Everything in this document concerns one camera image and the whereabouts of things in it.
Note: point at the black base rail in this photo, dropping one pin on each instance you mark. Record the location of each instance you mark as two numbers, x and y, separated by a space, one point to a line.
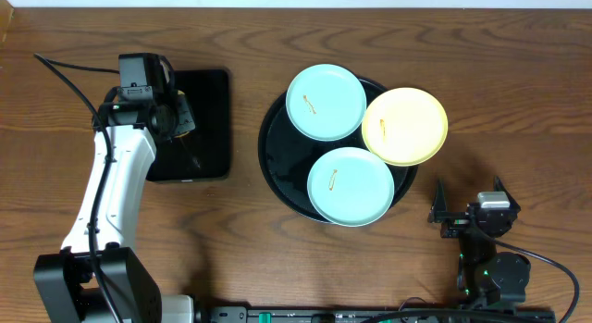
242 314

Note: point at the black rectangular tray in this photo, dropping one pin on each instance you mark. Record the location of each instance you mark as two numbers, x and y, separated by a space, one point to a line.
205 152

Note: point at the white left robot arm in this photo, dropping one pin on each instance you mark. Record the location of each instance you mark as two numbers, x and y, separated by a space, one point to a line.
96 276

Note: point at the mint plate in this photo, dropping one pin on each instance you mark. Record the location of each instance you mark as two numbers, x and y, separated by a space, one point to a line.
350 187
326 102

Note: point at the yellow green sponge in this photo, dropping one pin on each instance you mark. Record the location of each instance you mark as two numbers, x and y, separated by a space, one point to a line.
185 122

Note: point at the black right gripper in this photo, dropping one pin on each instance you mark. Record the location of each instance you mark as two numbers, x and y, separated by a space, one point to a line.
455 222

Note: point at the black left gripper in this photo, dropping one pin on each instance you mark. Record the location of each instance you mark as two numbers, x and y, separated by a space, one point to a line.
183 118

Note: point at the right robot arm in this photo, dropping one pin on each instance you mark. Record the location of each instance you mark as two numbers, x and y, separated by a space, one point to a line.
490 279

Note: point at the yellow plate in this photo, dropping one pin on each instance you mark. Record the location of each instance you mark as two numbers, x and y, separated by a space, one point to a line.
405 126

